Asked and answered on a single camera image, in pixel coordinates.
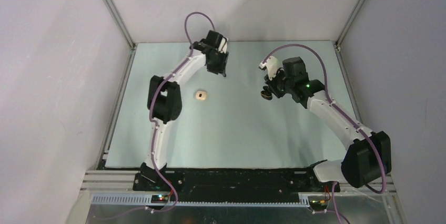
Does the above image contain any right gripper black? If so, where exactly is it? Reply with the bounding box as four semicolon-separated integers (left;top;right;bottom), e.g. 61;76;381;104
265;67;294;98

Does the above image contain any black earbud charging case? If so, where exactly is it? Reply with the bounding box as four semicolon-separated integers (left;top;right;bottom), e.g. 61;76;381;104
260;89;272;100

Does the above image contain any beige earbud charging case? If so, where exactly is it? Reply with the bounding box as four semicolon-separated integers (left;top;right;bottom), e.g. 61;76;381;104
195;90;208;101

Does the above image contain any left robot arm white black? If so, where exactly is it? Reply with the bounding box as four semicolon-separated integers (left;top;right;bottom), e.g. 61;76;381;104
140;30;229;191

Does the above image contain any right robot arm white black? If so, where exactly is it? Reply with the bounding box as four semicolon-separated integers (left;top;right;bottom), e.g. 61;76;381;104
259;56;392;191

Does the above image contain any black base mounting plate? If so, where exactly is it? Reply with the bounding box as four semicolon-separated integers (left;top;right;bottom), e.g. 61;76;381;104
133;167;333;203

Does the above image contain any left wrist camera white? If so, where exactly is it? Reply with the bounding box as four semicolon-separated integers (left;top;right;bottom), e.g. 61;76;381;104
219;37;228;53

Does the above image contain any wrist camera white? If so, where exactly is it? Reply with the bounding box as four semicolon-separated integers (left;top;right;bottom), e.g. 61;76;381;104
219;37;228;53
259;56;280;80

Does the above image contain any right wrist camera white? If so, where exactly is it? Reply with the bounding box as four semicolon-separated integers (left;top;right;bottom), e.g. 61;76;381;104
259;56;280;80

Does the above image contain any right corner aluminium post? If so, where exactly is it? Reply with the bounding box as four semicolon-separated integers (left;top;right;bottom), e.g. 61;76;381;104
335;0;366;50

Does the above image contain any corner aluminium post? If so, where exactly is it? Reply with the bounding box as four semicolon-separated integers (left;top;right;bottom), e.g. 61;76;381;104
335;0;366;50
103;0;135;50

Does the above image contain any left corner aluminium post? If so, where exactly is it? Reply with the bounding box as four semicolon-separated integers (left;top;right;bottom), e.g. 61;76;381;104
103;0;135;50

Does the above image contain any white cable duct strip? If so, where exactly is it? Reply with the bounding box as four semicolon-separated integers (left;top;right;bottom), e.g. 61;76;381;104
91;193;310;207

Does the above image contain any aluminium frame rail front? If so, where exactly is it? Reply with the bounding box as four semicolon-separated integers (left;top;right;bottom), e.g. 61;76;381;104
81;170;375;196

